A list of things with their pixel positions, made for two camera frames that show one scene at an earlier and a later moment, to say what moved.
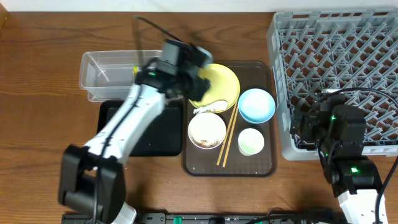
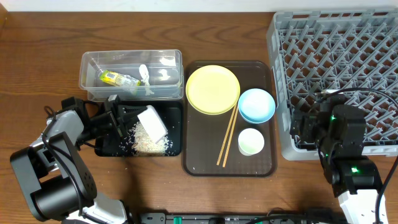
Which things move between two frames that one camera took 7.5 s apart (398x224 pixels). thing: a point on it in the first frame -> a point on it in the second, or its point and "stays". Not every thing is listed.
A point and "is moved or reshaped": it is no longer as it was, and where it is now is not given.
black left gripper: (201, 88) -> (112, 118)
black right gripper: (301, 125) stays
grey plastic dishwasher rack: (352, 51) stays
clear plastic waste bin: (110, 75) stays
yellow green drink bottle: (135, 70) -> (115, 78)
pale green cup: (250, 141) stays
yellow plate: (224, 86) stays
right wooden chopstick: (230, 138) stays
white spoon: (216, 106) is moved or reshaped
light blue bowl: (256, 106) stays
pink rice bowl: (207, 130) -> (152, 124)
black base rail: (239, 218) stays
